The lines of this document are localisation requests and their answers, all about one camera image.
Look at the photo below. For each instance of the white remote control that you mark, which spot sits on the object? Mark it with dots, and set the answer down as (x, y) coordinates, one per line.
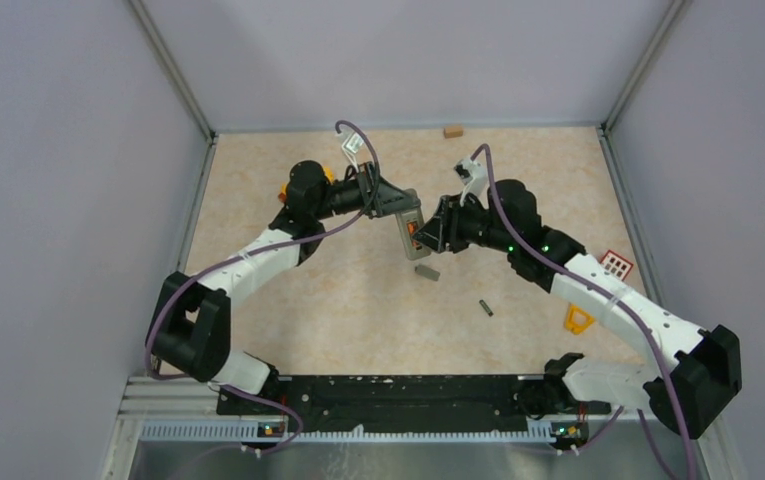
(409, 221)

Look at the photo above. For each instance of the yellow toy piece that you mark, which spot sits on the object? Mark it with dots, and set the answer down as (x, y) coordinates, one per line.
(577, 320)

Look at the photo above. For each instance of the dark green AA battery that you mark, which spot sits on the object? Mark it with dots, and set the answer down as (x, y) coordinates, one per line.
(486, 308)

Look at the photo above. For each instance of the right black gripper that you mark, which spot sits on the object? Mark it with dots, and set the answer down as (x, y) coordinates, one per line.
(444, 226)

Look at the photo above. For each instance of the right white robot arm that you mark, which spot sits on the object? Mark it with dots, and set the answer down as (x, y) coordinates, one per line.
(690, 373)

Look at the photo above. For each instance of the small wooden block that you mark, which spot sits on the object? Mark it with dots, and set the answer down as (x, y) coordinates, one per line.
(453, 131)

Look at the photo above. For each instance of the small grey battery lid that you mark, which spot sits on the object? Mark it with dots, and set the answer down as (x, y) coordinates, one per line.
(427, 272)

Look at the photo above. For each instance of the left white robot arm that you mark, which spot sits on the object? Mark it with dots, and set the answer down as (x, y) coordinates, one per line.
(191, 325)

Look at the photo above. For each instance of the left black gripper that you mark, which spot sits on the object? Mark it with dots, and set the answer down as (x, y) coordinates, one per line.
(384, 198)

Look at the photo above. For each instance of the red white toy panel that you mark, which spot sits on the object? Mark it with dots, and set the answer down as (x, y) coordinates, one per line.
(616, 264)

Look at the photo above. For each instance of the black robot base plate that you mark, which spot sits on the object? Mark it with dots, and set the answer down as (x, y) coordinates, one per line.
(402, 404)

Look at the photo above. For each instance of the grey slotted cable duct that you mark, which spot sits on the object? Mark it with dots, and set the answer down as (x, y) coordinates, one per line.
(253, 432)

